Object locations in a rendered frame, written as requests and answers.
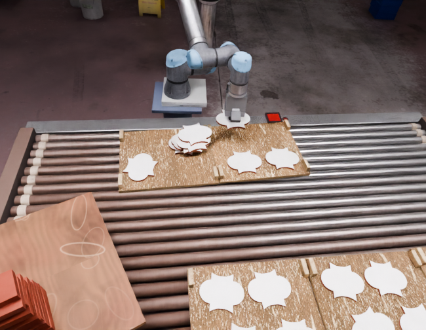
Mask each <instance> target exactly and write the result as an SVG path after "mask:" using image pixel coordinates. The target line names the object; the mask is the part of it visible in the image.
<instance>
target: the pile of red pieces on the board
mask: <svg viewBox="0 0 426 330"><path fill-rule="evenodd" d="M0 330H55V326H54V322H53V318H52V314H51V311H50V305H49V302H48V297H47V292H46V291H45V289H43V287H42V286H40V285H39V284H38V283H36V282H34V281H33V280H29V279H28V278H27V277H25V278H23V277H22V275H21V274H17V275H16V274H15V272H14V271H13V270H12V269H10V270H8V271H6V272H3V273H1V274H0Z"/></svg>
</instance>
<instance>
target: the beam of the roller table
mask: <svg viewBox="0 0 426 330"><path fill-rule="evenodd" d="M249 117H250V122H249V123H248V124H259V123H267V120H266V117H265V116H249ZM283 117H286V118H288V122H289V124H290V126H291V127H314V126H358V125H380V124H409V123H416V124H417V123H418V122H419V120H420V118H421V117H423V116H422V114H421V113H420V112H404V113H351V114H324V115H281V118H283ZM282 121H283V120H282ZM283 122H284V121H283ZM197 123H199V124H200V126H203V125H205V124H206V125H207V127H208V124H210V125H211V126H220V125H219V124H218V123H217V122H216V117H190V118H163V119H110V120H57V121H29V122H27V124H26V128H34V129H35V132H36V134H37V135H42V134H93V133H115V132H119V130H123V131H124V132H137V131H148V130H169V129H180V128H183V125H184V126H192V125H195V124H197Z"/></svg>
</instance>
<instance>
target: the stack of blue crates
mask: <svg viewBox="0 0 426 330"><path fill-rule="evenodd" d="M402 2H403V0H372V1H371V3H370V4H371V5H370V8H369V12H370V13H371V15H372V16H373V17H374V18H375V19H382V20H394V19H395V16H396V15H397V12H398V10H399V7H400V6H401V4H402Z"/></svg>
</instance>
